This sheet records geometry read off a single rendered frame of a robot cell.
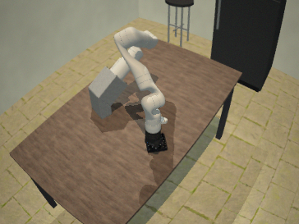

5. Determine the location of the black knob box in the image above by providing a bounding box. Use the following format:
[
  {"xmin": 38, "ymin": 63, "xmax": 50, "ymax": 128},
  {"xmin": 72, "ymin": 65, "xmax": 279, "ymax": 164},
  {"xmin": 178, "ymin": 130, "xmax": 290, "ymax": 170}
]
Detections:
[{"xmin": 146, "ymin": 133, "xmax": 168, "ymax": 153}]

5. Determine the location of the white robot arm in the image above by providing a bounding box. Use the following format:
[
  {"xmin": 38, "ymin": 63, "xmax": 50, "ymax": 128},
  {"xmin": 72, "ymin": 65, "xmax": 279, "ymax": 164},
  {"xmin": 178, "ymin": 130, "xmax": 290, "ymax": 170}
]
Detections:
[{"xmin": 110, "ymin": 27, "xmax": 165, "ymax": 126}]

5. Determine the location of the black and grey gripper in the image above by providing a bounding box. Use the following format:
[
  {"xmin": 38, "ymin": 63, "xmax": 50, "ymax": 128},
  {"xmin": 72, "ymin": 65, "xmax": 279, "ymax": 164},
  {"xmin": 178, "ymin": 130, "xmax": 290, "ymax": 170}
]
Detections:
[{"xmin": 145, "ymin": 117, "xmax": 168, "ymax": 149}]

